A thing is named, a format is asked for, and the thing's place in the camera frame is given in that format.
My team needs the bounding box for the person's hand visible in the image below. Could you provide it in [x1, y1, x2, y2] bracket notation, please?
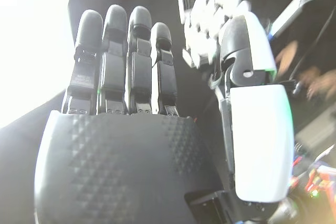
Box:
[275, 39, 299, 77]
[299, 68, 336, 102]

